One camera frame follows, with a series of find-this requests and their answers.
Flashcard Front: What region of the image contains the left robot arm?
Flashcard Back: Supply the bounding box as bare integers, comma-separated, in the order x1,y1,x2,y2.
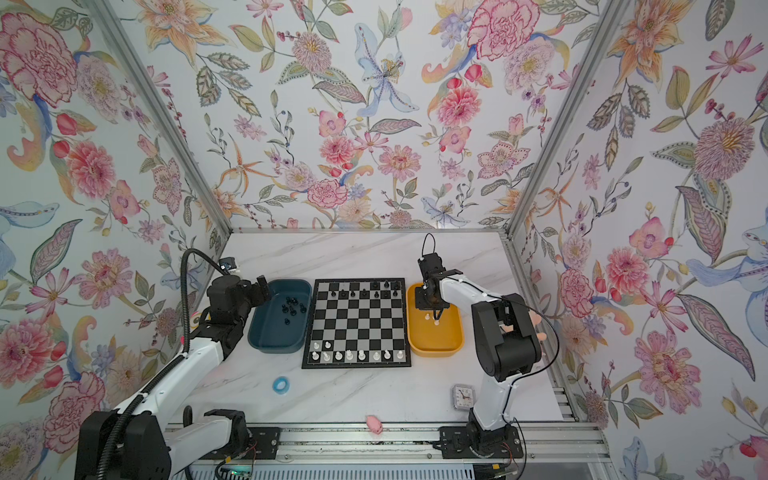
75,275,271,479

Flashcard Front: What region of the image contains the yellow plastic tray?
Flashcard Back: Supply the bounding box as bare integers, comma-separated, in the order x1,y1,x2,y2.
406,283,464,358

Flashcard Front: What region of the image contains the teal plastic tray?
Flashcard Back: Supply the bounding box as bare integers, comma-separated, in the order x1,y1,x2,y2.
248,279,312,354

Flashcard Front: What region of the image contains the black white chessboard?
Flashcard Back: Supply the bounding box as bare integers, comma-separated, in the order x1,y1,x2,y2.
301,278,412,370

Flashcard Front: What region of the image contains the small white clock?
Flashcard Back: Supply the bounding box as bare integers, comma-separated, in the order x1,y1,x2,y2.
451,384,475,411

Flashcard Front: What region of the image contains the pink plush doll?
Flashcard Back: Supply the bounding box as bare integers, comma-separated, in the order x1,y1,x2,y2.
529,311,547,342

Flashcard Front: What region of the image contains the pink eraser toy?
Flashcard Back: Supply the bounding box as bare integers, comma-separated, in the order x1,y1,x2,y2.
365,415,383,435

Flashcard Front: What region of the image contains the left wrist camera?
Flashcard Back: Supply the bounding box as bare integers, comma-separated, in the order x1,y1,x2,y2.
219,257,239,274

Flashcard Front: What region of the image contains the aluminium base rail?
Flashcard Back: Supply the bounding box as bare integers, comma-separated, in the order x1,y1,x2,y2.
247,422,610,465

